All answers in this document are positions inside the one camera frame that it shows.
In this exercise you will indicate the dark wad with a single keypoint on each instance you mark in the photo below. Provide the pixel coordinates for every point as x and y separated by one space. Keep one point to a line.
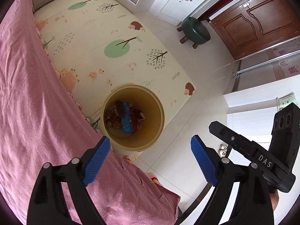
119 107

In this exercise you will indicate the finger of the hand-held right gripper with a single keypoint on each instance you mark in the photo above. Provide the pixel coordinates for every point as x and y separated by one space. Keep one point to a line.
227 136

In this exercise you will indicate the green round stool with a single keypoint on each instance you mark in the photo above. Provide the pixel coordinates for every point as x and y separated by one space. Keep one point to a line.
195 29

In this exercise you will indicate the cream printed play mat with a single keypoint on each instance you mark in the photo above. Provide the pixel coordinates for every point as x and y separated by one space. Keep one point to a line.
93 39

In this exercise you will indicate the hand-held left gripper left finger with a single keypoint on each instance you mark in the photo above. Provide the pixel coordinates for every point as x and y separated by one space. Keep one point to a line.
96 161

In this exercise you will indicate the yellow trash bin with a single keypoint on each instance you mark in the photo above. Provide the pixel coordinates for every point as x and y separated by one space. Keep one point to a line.
152 112

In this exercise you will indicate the pair of slippers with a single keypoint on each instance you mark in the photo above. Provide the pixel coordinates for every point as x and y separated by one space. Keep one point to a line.
222 151

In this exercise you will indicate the white cabinet with stickers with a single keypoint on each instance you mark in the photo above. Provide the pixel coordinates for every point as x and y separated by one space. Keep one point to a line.
182 2

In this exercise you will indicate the white furniture panel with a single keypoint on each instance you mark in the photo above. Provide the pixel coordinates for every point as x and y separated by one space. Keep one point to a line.
248 117

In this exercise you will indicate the floral glass sliding door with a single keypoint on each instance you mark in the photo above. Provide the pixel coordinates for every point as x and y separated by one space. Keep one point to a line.
276 68

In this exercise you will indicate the blue cardboard box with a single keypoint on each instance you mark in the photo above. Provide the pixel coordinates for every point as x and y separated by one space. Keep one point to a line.
126 119

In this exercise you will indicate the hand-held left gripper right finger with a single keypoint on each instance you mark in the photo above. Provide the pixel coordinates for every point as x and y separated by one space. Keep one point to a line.
202 161

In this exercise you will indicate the metal hinge bracket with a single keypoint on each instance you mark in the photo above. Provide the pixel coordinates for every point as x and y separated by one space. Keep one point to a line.
286 102

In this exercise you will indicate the brown wooden door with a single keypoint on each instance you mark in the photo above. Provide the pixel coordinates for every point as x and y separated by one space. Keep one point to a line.
257 21

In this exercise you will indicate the pink bed sheet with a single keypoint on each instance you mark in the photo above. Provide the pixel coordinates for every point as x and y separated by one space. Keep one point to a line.
35 98

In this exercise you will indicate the red snack wrapper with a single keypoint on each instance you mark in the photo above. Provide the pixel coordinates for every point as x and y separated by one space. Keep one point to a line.
136 114

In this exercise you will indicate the person's right forearm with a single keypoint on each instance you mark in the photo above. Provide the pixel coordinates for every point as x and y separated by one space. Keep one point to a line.
274 200

